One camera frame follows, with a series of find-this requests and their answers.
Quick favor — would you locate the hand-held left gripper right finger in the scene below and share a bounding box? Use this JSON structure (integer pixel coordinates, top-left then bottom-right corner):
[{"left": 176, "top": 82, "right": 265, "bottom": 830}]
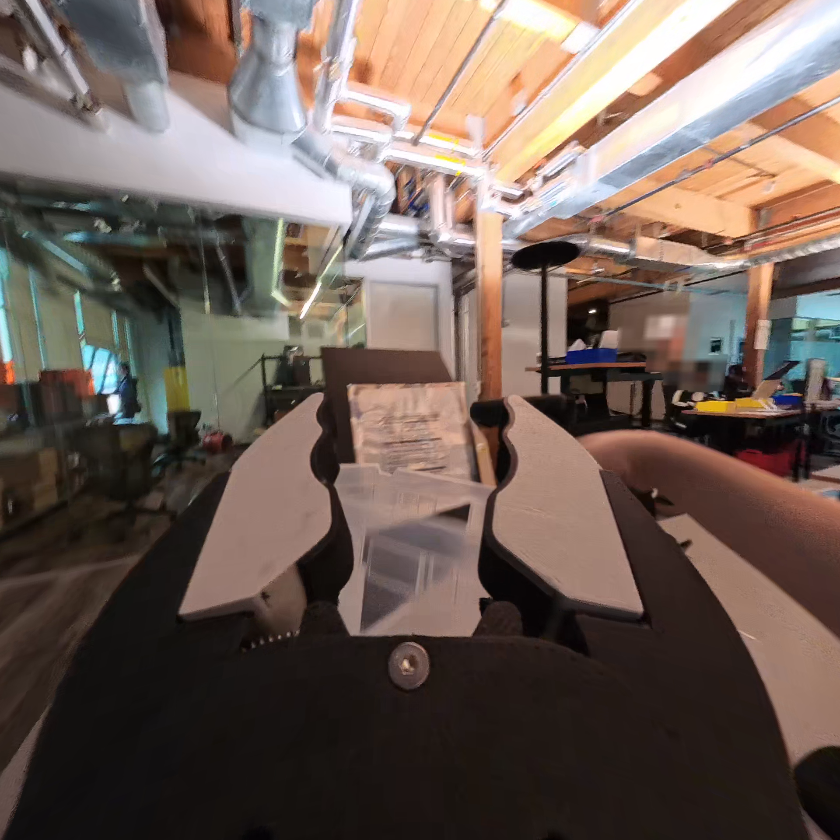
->
[{"left": 479, "top": 394, "right": 645, "bottom": 634}]

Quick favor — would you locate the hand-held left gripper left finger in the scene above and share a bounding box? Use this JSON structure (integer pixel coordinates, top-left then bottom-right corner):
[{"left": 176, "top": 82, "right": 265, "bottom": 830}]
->
[{"left": 178, "top": 392, "right": 352, "bottom": 634}]

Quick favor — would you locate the clear plastic bin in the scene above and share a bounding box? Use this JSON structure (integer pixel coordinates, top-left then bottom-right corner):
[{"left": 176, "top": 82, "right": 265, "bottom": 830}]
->
[{"left": 335, "top": 462, "right": 494, "bottom": 636}]

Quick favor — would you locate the person's right forearm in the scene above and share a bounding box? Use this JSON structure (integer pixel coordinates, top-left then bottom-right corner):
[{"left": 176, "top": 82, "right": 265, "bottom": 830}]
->
[{"left": 581, "top": 430, "right": 840, "bottom": 639}]

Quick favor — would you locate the black equipment rack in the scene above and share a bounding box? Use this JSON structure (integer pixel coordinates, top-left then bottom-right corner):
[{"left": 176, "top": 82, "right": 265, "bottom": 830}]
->
[{"left": 261, "top": 351, "right": 324, "bottom": 421}]

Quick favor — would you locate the brown cardboard panel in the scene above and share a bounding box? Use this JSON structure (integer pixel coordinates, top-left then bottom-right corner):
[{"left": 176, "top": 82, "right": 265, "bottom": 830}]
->
[{"left": 320, "top": 346, "right": 462, "bottom": 395}]

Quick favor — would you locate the red storage bin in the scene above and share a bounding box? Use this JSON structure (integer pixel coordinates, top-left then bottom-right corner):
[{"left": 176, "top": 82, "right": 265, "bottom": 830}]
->
[{"left": 734, "top": 446, "right": 799, "bottom": 478}]

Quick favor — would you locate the red storage crate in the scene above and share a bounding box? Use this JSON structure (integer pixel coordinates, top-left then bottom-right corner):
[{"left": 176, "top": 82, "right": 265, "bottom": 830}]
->
[{"left": 38, "top": 369, "right": 94, "bottom": 396}]

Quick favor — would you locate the silver ceiling ductwork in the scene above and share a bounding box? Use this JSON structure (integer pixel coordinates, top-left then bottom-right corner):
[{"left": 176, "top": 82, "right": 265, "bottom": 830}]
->
[{"left": 226, "top": 0, "right": 421, "bottom": 260}]

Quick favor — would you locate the wooden support post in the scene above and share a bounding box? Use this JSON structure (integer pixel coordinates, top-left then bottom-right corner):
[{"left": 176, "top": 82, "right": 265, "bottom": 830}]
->
[{"left": 474, "top": 210, "right": 506, "bottom": 403}]

